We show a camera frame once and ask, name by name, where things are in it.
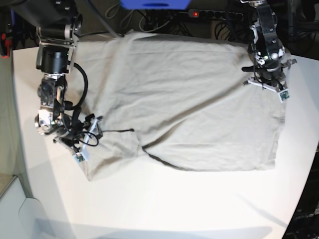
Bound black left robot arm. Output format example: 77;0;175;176
241;0;297;103

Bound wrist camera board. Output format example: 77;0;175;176
73;152;89;164
278;89;290;103

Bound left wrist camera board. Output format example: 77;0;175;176
278;89;290;103

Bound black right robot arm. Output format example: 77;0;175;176
9;0;103;163

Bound beige t-shirt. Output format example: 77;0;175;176
76;32;286;181

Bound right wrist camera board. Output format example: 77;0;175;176
73;152;89;164

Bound black power strip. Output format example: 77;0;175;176
187;9;244;21

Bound red black tool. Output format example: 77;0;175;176
0;32;12;58

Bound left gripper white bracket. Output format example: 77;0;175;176
242;59;297;95

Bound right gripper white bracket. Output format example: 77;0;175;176
53;114;103;159

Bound blue plastic box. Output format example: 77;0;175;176
120;0;191;10

